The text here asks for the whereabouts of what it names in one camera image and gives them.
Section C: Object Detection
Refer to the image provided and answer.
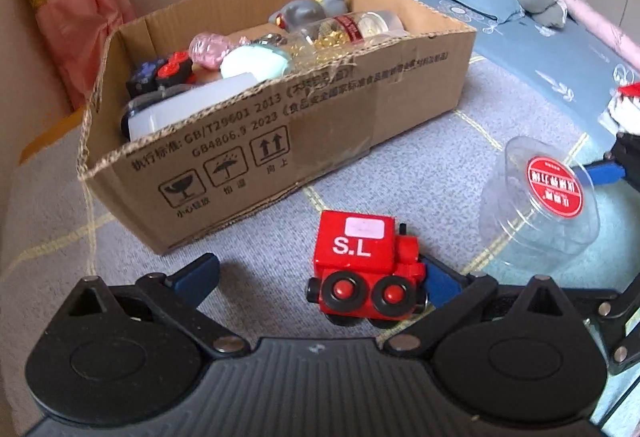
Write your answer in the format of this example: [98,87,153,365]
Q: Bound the blue floral bed sheet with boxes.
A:
[365,0,640,150]

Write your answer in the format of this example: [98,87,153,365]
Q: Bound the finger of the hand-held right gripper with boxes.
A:
[575,133,640,192]
[575,284,640,375]

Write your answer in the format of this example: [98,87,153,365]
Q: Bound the grey plaid blanket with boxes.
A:
[0,52,640,437]

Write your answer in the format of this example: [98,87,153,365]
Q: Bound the teal oval case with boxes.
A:
[220,44,291,80]

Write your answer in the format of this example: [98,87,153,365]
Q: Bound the red wooden toy train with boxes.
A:
[306,210,429,325]

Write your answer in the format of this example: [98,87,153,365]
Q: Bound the black toy car red wheels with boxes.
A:
[125,52,197,97]

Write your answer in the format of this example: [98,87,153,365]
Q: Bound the pink glitter bottle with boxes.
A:
[189,32,236,70]

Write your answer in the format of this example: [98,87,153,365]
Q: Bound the red and white object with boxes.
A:
[597,80,640,135]

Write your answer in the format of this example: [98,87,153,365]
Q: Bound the bottle of gold capsules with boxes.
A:
[285,11,408,63]

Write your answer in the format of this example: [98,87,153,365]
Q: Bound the brown cardboard box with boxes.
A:
[77,0,477,257]

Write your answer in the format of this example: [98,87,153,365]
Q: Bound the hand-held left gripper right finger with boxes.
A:
[382,262,576,358]

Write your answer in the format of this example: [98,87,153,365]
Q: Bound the translucent white plastic container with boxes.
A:
[127,72,258,143]

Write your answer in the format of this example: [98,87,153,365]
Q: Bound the pink patterned cloth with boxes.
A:
[539,0,640,68]

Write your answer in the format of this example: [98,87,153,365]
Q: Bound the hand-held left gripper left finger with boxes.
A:
[67,253,248,359]

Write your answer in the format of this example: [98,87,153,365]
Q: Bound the clear plastic jar red label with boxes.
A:
[479,136,601,270]

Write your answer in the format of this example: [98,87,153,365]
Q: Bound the grey cat figurine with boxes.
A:
[269,0,351,30]

